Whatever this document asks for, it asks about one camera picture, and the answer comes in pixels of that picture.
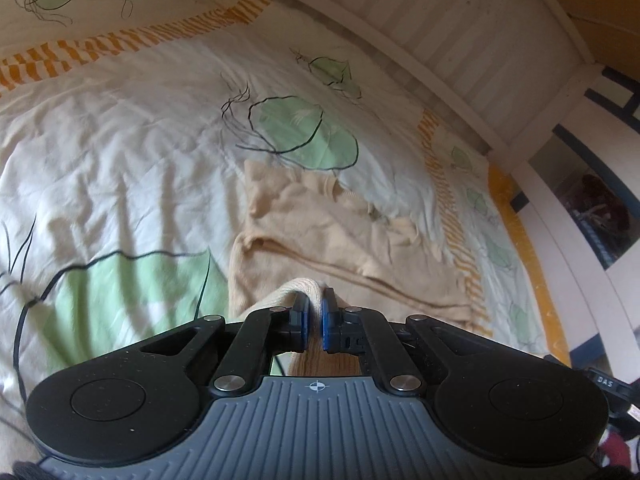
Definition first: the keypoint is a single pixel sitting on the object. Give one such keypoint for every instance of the white leaf print duvet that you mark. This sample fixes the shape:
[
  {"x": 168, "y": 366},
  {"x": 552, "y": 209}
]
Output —
[{"x": 125, "y": 160}]

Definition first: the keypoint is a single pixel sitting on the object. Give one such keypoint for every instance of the white blue shelf unit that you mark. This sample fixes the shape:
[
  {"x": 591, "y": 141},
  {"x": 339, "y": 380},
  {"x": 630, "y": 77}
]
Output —
[{"x": 595, "y": 210}]

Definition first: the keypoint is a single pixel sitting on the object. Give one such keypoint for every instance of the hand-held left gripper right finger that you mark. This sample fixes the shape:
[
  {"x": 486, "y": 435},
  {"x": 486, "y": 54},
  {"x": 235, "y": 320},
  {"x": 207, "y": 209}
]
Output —
[{"x": 327, "y": 320}]

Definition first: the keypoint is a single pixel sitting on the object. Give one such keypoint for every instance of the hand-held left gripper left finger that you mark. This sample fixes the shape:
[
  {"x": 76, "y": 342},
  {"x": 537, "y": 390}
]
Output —
[{"x": 300, "y": 320}]

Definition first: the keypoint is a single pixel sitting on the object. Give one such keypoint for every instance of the beige knit sweater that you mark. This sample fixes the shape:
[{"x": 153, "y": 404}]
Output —
[{"x": 325, "y": 240}]

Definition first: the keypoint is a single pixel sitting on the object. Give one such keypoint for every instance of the yellow bed sheet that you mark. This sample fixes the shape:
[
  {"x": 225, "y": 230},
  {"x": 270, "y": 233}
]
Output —
[{"x": 505, "y": 195}]

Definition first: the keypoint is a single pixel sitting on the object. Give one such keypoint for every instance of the white wooden bed frame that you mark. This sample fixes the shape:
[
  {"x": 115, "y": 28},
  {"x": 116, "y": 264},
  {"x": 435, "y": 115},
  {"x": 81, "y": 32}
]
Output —
[{"x": 400, "y": 20}]

